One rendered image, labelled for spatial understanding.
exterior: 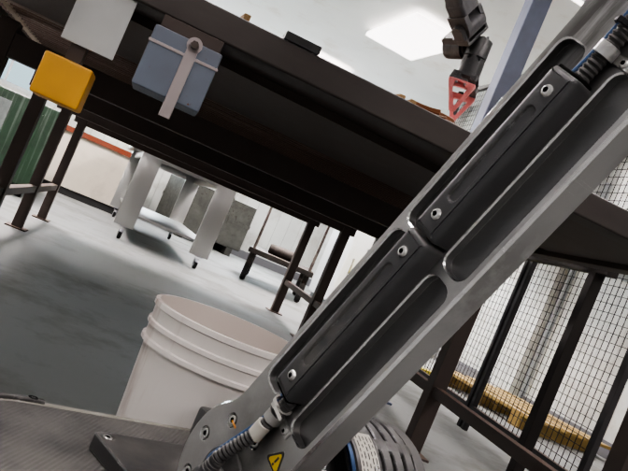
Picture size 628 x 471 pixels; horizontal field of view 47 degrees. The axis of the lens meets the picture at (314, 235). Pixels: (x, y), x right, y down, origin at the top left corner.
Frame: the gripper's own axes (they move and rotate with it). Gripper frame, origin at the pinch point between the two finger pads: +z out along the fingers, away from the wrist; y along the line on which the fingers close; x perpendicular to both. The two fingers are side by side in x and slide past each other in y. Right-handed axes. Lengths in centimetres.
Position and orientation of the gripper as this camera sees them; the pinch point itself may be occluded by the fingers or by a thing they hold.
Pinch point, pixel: (452, 112)
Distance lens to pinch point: 186.6
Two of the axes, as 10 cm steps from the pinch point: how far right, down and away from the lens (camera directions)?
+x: 9.1, 3.6, -2.2
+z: -3.7, 9.3, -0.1
